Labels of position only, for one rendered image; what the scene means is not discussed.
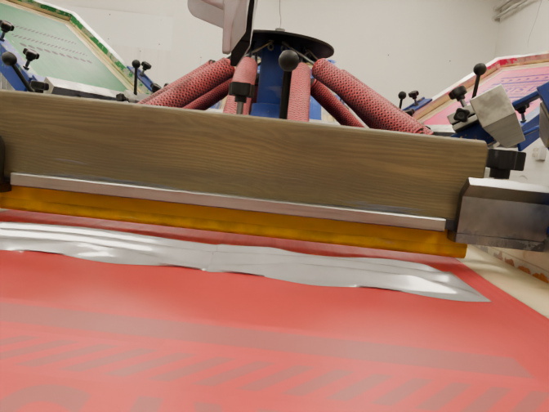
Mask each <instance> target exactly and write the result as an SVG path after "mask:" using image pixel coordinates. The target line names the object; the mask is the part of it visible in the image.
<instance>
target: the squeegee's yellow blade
mask: <svg viewBox="0 0 549 412"><path fill-rule="evenodd" d="M0 196H1V197H9V198H17V199H31V200H39V201H47V202H54V203H62V204H77V205H84V206H92V207H100V208H114V209H122V210H130V211H137V212H145V213H160V214H167V215H175V216H183V217H197V218H205V219H213V220H221V221H228V222H243V223H251V224H258V225H267V226H281V227H288V228H297V229H304V230H312V231H327V232H334V233H342V234H349V235H364V236H372V237H380V238H387V239H395V240H410V241H417V242H425V243H433V244H447V245H455V246H462V247H467V244H459V243H455V242H453V241H452V240H449V239H447V234H448V230H444V232H440V231H426V230H418V229H410V228H403V227H395V226H380V225H373V224H365V223H357V222H343V221H335V220H327V219H319V218H312V217H297V216H289V215H282V214H273V213H259V212H252V211H243V210H236V209H228V208H214V207H206V206H198V205H190V204H176V203H168V202H160V201H153V200H145V199H130V198H123V197H115V196H107V195H93V194H85V193H77V192H69V191H62V190H47V189H39V188H32V187H23V186H11V191H8V192H2V193H0Z"/></svg>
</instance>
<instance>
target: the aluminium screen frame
mask: <svg viewBox="0 0 549 412"><path fill-rule="evenodd" d="M545 243H546V245H545V249H544V252H534V251H527V250H519V249H505V248H497V247H489V246H482V245H473V244H471V245H472V246H474V247H476V248H478V249H480V250H482V251H484V252H486V253H488V254H490V255H492V256H494V257H496V258H498V259H500V260H502V261H504V262H506V263H508V264H510V265H512V266H514V267H516V268H518V269H520V270H522V271H524V272H526V273H528V274H530V275H532V276H534V277H536V278H538V279H540V280H542V281H544V282H546V283H548V284H549V235H548V236H547V241H546V242H545Z"/></svg>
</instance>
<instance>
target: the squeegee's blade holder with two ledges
mask: <svg viewBox="0 0 549 412"><path fill-rule="evenodd" d="M10 184H11V185H12V186H23V187H32V188H39V189H47V190H62V191H69V192H77V193H85V194H93V195H107V196H115V197H123V198H130V199H145V200H153V201H160V202H168V203H176V204H190V205H198V206H206V207H214V208H228V209H236V210H243V211H252V212H259V213H273V214H282V215H289V216H297V217H312V218H319V219H327V220H335V221H343V222H357V223H365V224H373V225H380V226H395V227H403V228H410V229H418V230H426V231H440V232H444V228H445V223H446V219H444V218H442V217H433V216H426V215H418V214H410V213H396V212H387V211H380V210H372V209H365V208H350V207H342V206H335V205H326V204H312V203H304V202H297V201H289V200H281V199H267V198H259V197H251V196H243V195H229V194H221V193H213V192H206V191H198V190H183V189H176V188H167V187H160V186H146V185H137V184H130V183H122V182H114V181H100V180H92V179H84V178H76V177H62V176H54V175H47V174H39V173H31V172H12V173H11V183H10Z"/></svg>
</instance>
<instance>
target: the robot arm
mask: <svg viewBox="0 0 549 412"><path fill-rule="evenodd" d="M187 7H188V9H189V11H190V13H191V15H192V16H194V17H196V18H198V19H200V20H203V21H206V22H208V23H210V24H212V25H215V26H217V27H220V28H222V29H223V33H222V53H223V54H227V55H229V54H230V53H231V58H230V66H235V67H237V66H238V65H239V63H240V62H241V60H242V59H243V58H244V56H245V55H246V53H247V52H248V49H249V48H250V46H251V41H252V31H253V26H254V21H255V15H256V9H257V0H187Z"/></svg>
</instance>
